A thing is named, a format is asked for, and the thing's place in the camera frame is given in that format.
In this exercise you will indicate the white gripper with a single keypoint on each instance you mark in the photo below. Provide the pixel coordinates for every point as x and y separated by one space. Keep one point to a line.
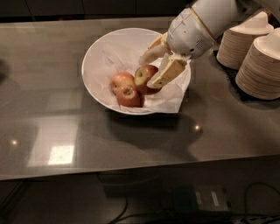
188 34

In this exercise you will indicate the red apple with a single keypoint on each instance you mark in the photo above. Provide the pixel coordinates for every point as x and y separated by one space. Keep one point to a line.
142 75
127 96
121 79

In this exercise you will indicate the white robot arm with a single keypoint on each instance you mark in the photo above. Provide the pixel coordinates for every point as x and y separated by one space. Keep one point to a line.
219 15

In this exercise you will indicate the white bowl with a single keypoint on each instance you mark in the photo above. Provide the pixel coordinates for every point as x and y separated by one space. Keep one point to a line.
116 40

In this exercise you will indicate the white paper liner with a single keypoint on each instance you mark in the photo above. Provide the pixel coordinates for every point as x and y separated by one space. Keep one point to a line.
108 58

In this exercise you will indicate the rear stack paper plates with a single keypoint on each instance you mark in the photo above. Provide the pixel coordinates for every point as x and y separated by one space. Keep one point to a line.
237 40

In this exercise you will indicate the stack paper plates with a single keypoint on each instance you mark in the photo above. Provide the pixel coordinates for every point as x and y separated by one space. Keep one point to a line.
237 40
259 74

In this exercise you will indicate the front stack paper plates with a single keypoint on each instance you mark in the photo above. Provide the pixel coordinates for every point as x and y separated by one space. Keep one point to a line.
259 74

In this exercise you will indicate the dark box under table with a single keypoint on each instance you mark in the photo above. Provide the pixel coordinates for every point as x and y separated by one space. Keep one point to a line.
190 199

